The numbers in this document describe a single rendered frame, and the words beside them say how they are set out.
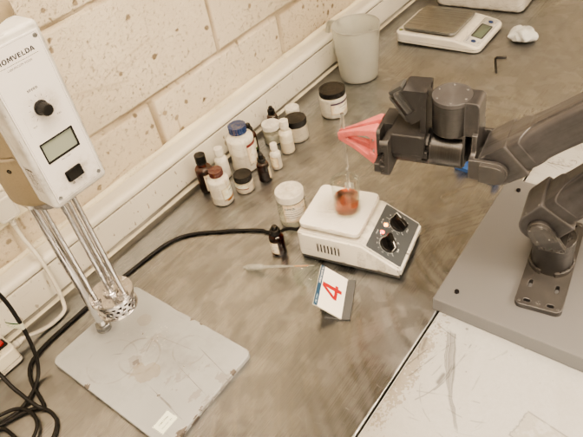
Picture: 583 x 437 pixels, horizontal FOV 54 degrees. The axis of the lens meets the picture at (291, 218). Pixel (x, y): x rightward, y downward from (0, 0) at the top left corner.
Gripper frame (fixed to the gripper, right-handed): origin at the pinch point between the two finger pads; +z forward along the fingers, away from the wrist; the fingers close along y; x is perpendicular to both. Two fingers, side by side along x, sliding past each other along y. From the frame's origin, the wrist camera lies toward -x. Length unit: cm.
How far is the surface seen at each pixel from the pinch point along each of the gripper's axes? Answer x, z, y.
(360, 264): 23.7, -3.4, 6.3
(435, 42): 24, 4, -81
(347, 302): 25.5, -3.5, 14.0
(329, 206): 17.1, 4.6, -0.3
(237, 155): 20.7, 33.4, -15.1
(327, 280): 22.9, 0.6, 12.4
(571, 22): 26, -29, -101
